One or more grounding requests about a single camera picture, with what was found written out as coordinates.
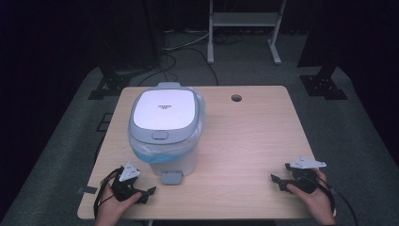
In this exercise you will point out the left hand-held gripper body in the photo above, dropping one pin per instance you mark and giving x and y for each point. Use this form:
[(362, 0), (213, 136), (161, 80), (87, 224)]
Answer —
[(125, 188)]

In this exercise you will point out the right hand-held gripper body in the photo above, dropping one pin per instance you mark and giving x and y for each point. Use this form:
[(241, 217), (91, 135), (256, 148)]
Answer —
[(304, 180)]

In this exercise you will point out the white pedal bin grey lid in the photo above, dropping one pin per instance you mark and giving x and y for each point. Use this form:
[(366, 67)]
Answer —
[(163, 113)]

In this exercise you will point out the person's right hand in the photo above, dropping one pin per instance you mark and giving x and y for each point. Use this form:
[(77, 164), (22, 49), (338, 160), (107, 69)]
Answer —
[(318, 202)]

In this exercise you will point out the person's left hand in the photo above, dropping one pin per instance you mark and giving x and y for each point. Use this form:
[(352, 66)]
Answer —
[(109, 210)]

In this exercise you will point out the grey tape strip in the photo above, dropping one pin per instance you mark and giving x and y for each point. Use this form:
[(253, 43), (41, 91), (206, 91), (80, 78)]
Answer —
[(332, 189), (87, 190)]

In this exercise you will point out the black stand base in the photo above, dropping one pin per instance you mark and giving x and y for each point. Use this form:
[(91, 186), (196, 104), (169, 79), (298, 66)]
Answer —
[(109, 84), (323, 84)]

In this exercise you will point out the white metal stand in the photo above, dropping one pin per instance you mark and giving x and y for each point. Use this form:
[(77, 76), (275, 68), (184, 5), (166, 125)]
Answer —
[(244, 19)]

